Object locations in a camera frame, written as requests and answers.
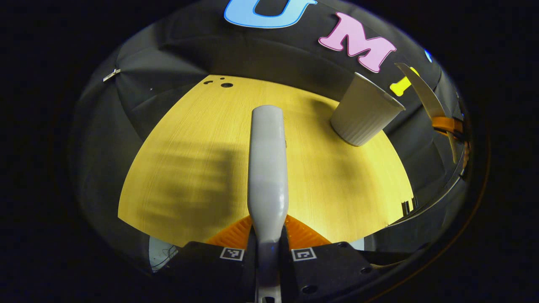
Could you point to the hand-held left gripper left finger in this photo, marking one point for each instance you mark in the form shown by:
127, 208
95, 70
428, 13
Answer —
202, 267

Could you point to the grey plastic dustpan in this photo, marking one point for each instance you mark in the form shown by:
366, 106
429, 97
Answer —
425, 96

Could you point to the white cloth clip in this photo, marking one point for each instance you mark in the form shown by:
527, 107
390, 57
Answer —
111, 75

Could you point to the small grey broom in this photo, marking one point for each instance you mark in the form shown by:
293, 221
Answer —
268, 168

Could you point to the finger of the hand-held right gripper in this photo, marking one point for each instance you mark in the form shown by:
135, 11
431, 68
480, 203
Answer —
446, 124

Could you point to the white ribbed garbage bin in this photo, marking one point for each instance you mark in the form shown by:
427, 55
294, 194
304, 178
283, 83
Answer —
364, 113

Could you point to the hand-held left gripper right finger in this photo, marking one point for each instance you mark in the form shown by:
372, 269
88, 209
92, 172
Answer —
328, 267

